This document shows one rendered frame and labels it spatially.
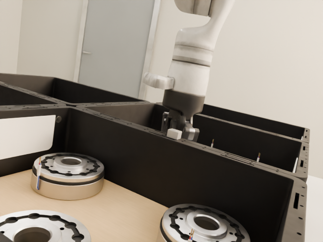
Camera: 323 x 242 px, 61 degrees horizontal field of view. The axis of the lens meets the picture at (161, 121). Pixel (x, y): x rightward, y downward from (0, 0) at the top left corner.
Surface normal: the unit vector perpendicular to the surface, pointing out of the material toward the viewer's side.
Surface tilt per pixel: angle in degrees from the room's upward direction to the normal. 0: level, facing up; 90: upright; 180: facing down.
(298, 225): 0
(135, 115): 90
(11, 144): 90
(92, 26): 90
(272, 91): 90
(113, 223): 0
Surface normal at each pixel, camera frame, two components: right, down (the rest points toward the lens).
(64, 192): 0.22, 0.22
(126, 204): 0.18, -0.97
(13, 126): 0.86, 0.25
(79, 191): 0.56, 0.26
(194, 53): -0.01, 0.19
